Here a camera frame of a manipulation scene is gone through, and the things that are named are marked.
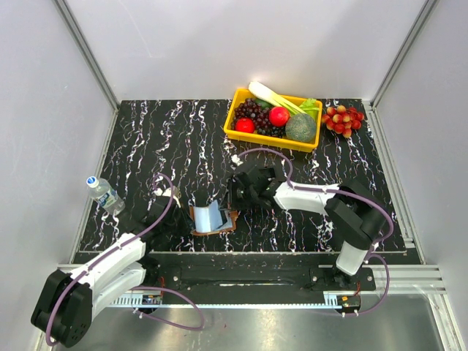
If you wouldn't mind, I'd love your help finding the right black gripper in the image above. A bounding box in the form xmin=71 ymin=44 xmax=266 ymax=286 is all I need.
xmin=219 ymin=178 xmax=257 ymax=211

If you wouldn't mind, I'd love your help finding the brown leather card holder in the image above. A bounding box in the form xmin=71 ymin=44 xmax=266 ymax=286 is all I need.
xmin=189 ymin=200 xmax=238 ymax=236

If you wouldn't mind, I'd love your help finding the black card box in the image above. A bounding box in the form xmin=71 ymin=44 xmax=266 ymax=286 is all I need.
xmin=259 ymin=166 xmax=287 ymax=182

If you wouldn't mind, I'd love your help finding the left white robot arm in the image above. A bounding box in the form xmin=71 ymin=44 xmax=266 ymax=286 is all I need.
xmin=31 ymin=187 xmax=186 ymax=347

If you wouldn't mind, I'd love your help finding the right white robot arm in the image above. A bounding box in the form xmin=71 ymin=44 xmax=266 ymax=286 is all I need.
xmin=219 ymin=166 xmax=393 ymax=290

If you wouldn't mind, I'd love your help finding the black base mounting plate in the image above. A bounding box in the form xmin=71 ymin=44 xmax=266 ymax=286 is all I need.
xmin=148 ymin=252 xmax=376 ymax=292

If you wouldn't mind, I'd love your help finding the red apple front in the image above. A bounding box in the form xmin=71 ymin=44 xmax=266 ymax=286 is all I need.
xmin=235 ymin=118 xmax=255 ymax=133

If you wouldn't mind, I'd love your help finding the red apple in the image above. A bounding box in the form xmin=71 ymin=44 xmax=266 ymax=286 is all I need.
xmin=269 ymin=107 xmax=290 ymax=127
xmin=235 ymin=118 xmax=255 ymax=133

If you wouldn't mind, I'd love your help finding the clear plastic water bottle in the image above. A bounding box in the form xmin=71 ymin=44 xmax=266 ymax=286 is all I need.
xmin=86 ymin=176 xmax=125 ymax=216

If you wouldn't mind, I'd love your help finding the dark purple grape bunch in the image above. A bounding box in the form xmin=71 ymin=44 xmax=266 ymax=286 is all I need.
xmin=230 ymin=98 xmax=285 ymax=137

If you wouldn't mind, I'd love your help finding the red apple back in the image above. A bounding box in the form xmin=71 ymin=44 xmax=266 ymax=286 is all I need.
xmin=269 ymin=107 xmax=290 ymax=127

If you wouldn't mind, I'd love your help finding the green cucumber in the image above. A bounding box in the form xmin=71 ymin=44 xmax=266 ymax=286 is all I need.
xmin=255 ymin=99 xmax=273 ymax=108

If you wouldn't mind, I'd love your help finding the green netted melon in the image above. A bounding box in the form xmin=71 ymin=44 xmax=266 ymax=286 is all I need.
xmin=285 ymin=113 xmax=317 ymax=143

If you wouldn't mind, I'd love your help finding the yellow plastic basket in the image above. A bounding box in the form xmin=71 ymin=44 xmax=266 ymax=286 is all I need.
xmin=223 ymin=88 xmax=323 ymax=153

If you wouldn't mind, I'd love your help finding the white green leek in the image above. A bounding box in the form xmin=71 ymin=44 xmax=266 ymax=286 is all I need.
xmin=248 ymin=81 xmax=304 ymax=115

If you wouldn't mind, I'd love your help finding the red cherry cluster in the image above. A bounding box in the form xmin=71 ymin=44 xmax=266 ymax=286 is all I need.
xmin=322 ymin=105 xmax=365 ymax=138

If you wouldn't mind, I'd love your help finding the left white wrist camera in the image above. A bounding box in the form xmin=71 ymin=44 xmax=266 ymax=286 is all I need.
xmin=153 ymin=186 xmax=181 ymax=207

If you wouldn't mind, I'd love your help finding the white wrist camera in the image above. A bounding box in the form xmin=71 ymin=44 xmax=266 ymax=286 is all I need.
xmin=153 ymin=186 xmax=181 ymax=207
xmin=231 ymin=155 xmax=244 ymax=166

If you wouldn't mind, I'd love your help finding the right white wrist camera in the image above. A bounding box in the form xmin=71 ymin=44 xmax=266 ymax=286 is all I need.
xmin=231 ymin=155 xmax=244 ymax=166

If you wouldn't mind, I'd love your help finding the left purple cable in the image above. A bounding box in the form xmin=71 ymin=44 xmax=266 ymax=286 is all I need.
xmin=44 ymin=173 xmax=205 ymax=347

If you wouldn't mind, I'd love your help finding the purple cable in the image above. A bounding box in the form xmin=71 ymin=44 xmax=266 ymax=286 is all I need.
xmin=235 ymin=148 xmax=395 ymax=317
xmin=44 ymin=173 xmax=205 ymax=347

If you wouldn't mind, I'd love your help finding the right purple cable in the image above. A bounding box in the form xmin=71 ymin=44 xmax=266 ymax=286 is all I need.
xmin=235 ymin=148 xmax=395 ymax=317

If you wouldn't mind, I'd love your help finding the aluminium frame rail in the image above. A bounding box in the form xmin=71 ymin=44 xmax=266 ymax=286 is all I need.
xmin=50 ymin=263 xmax=449 ymax=312

